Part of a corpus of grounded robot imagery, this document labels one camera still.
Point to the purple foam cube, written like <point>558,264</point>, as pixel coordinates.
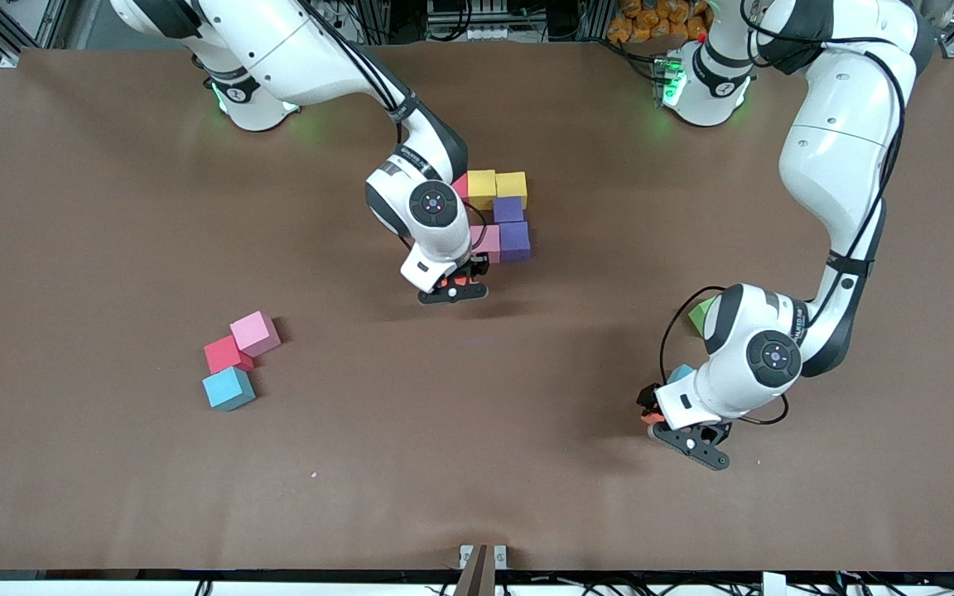
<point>514,242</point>
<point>508,209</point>

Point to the metal table edge bracket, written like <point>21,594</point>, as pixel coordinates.
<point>483,563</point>

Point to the blue foam cube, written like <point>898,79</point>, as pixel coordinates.
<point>228,389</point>
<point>680,373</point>

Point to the red foam cube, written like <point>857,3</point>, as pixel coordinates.
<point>461,187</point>
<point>224,354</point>

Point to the small white box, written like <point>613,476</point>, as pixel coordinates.
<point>773,583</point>

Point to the orange snack bag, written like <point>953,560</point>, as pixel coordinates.
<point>651,21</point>

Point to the brown table cover sheet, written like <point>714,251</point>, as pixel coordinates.
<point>477,480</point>

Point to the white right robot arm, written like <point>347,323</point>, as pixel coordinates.
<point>295,41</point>

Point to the pink foam cube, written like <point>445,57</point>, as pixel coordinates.
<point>487,242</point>
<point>255,333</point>

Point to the green foam cube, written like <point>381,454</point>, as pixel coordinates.
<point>701,314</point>

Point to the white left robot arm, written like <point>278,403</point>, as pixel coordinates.
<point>833,149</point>

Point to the yellow foam cube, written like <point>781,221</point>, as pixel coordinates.
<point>512,186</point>
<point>482,186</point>

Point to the orange foam cube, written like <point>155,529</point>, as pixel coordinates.
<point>457,281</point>
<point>653,418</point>

